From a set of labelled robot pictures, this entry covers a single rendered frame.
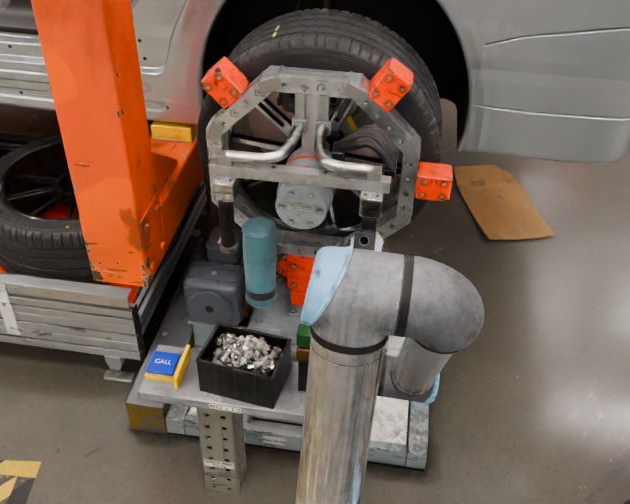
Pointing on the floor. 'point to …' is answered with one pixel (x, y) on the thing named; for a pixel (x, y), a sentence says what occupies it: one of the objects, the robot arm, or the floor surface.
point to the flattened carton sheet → (499, 203)
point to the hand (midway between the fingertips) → (368, 232)
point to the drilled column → (222, 449)
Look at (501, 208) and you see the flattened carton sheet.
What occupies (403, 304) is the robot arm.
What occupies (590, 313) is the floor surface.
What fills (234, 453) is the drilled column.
